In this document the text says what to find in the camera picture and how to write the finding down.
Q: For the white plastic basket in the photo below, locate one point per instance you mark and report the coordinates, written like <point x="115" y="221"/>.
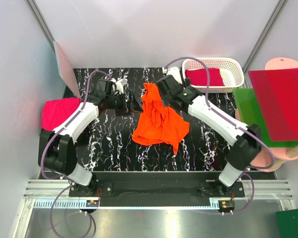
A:
<point x="221" y="76"/>

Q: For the dark green board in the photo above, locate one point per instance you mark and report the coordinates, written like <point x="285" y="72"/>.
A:
<point x="288" y="223"/>

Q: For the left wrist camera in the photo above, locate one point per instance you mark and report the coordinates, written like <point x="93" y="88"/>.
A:
<point x="119" y="86"/>

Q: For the folded pink t shirt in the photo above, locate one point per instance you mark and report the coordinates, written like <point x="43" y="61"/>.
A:
<point x="55" y="112"/>

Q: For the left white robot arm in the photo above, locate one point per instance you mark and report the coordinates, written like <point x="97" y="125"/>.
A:
<point x="57" y="151"/>

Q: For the pink wooden stand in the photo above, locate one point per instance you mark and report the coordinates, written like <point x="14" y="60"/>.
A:
<point x="281" y="155"/>

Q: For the red plastic board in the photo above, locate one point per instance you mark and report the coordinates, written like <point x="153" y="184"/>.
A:
<point x="277" y="94"/>

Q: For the orange t shirt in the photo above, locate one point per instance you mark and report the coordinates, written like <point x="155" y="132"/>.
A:
<point x="158" y="124"/>

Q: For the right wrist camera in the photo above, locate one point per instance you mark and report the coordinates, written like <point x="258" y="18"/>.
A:
<point x="174" y="71"/>

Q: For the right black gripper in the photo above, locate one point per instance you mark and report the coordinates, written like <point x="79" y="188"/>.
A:
<point x="164" y="97"/>

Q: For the green plastic board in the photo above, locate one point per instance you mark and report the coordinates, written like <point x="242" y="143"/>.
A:
<point x="250" y="114"/>

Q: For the dark red t shirt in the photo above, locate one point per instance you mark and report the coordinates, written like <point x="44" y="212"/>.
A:
<point x="198" y="77"/>

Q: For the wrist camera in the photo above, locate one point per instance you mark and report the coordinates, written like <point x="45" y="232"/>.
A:
<point x="174" y="71"/>
<point x="119" y="86"/>

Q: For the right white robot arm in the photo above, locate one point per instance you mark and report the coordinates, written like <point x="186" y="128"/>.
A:
<point x="242" y="138"/>

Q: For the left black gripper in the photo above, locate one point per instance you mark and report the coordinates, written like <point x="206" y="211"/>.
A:
<point x="133" y="104"/>

